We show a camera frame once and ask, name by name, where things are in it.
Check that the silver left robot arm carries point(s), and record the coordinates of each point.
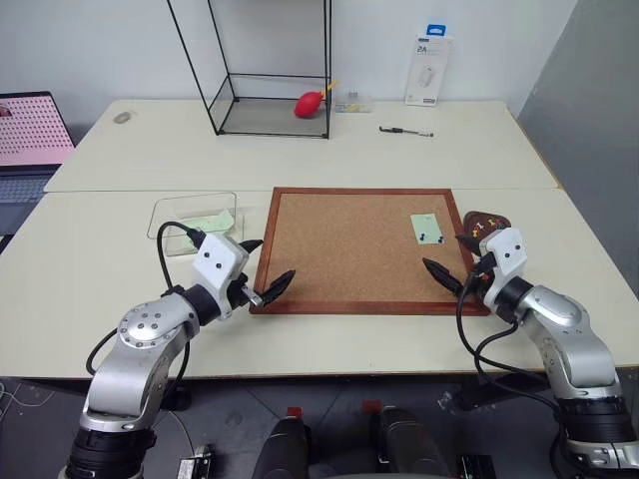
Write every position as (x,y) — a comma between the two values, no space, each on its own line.
(135,359)

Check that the small clear plastic box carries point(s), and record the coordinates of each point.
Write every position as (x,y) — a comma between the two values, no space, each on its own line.
(354,106)

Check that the black box with white label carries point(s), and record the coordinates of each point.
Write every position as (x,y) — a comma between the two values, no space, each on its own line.
(197,461)

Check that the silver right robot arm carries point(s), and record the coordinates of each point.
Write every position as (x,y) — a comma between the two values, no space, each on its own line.
(574,349)

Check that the clear plastic tray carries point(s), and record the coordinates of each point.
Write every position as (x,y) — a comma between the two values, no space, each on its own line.
(199,204)

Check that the cork board with wooden frame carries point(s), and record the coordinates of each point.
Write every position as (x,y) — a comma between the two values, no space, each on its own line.
(349,244)

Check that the small grey round object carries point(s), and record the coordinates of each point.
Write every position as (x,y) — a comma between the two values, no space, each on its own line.
(121,117)

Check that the laptop with pink screen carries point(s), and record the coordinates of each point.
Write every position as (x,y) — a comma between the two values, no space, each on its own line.
(30,130)

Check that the white product box blue hanger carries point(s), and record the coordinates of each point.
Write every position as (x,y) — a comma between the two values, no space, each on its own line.
(427,75)

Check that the light green paper note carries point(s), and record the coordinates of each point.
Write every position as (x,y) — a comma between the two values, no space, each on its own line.
(187,234)
(427,224)
(219,222)

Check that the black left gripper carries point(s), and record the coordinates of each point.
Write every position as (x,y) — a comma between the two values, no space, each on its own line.
(243,292)

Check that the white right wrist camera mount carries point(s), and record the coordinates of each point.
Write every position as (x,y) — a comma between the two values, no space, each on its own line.
(509,249)

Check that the red rubber air blower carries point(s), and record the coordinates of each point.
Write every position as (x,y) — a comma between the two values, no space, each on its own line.
(307,105)

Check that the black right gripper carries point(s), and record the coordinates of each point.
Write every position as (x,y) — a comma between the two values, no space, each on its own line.
(479,279)

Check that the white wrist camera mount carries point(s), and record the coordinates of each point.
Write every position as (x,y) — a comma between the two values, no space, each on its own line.
(217,259)
(509,249)

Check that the small red tab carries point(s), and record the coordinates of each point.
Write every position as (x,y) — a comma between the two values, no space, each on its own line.
(294,412)

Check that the dark rounded shape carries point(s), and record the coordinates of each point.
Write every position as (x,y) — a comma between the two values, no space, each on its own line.
(407,444)
(282,449)

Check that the brown dish of pushpins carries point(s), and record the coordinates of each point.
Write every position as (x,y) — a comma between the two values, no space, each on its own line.
(471,219)

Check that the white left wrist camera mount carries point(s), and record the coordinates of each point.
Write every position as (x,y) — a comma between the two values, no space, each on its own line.
(217,259)

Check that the black pen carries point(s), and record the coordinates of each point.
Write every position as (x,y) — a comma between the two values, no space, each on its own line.
(404,131)

